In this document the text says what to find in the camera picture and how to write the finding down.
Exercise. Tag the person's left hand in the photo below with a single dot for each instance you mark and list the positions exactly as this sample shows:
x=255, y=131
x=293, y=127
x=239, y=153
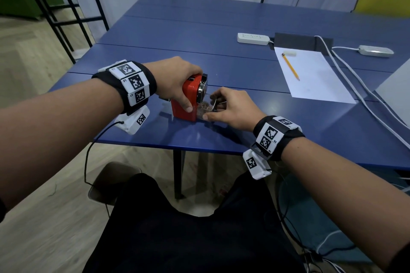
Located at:
x=169, y=74

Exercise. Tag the person's right hand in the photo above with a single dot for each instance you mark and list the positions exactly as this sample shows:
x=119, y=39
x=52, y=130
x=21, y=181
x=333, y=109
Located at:
x=238, y=111

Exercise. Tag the person's right thumb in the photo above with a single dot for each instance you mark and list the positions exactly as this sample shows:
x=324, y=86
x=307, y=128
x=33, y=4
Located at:
x=213, y=116

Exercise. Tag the person's left thumb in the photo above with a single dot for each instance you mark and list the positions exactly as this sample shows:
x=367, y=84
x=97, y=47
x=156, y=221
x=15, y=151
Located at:
x=185, y=103

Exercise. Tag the red pencil sharpener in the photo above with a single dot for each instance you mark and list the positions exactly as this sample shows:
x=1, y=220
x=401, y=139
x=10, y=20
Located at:
x=185, y=95

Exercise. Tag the clear shavings drawer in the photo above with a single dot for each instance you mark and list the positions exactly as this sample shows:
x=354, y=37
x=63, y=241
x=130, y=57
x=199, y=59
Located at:
x=205, y=110

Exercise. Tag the person's right forearm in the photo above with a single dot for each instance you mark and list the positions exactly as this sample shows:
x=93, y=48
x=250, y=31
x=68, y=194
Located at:
x=349, y=192

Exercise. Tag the person's left forearm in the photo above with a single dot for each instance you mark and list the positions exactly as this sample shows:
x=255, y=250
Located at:
x=57, y=135

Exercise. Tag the black marker wristband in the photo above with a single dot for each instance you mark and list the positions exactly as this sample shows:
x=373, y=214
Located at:
x=133, y=85
x=275, y=135

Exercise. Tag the black table leg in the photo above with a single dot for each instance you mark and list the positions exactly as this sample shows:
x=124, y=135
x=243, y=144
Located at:
x=178, y=173

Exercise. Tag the white power strip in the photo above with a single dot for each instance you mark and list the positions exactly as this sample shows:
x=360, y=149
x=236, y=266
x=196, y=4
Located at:
x=253, y=38

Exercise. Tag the yellow pencil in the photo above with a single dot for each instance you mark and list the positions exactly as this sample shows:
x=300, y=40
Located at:
x=290, y=66

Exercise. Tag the white eraser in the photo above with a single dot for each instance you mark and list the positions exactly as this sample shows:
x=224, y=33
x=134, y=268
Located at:
x=289, y=53

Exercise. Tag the grey stool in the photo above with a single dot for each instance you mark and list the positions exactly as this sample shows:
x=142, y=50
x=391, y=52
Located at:
x=109, y=180

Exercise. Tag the white paper sheet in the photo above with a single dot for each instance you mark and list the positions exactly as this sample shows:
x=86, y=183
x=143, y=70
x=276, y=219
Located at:
x=317, y=80

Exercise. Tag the person's black trousers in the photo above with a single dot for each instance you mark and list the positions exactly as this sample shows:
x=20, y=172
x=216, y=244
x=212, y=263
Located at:
x=192, y=231

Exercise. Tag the teal seat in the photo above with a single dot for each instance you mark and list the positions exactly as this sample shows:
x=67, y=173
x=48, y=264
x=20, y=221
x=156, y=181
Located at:
x=320, y=218

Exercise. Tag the white power adapter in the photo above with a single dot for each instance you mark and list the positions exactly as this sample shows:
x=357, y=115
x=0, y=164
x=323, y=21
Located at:
x=375, y=50

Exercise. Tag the grey board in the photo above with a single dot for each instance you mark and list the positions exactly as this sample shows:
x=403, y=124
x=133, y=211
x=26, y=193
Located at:
x=397, y=93

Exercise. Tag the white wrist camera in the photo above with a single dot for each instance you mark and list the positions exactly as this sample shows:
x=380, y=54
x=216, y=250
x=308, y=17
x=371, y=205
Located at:
x=134, y=120
x=254, y=164

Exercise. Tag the black metal rack frame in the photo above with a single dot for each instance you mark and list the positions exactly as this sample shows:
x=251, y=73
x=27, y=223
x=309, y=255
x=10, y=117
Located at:
x=64, y=21

